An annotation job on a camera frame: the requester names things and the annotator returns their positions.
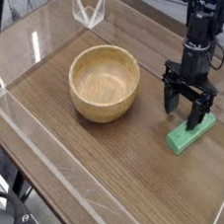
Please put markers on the clear acrylic front barrier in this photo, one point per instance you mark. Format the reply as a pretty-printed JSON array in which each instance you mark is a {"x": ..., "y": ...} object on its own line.
[{"x": 102, "y": 167}]

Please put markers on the light wooden bowl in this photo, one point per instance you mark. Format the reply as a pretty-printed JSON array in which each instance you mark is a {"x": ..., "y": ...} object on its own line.
[{"x": 103, "y": 82}]

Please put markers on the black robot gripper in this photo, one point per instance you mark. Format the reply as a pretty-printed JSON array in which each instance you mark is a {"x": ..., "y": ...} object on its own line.
[{"x": 190, "y": 79}]

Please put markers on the black table leg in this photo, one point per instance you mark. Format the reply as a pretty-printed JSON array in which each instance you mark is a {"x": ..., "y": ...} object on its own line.
[{"x": 18, "y": 184}]

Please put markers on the clear acrylic corner bracket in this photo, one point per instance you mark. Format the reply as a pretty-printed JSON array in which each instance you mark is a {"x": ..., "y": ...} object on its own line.
[{"x": 88, "y": 16}]

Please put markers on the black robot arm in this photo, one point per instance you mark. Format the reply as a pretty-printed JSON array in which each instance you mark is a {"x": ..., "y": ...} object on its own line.
[{"x": 205, "y": 20}]

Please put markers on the green rectangular block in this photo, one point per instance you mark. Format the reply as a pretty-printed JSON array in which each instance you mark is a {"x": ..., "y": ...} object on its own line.
[{"x": 180, "y": 139}]

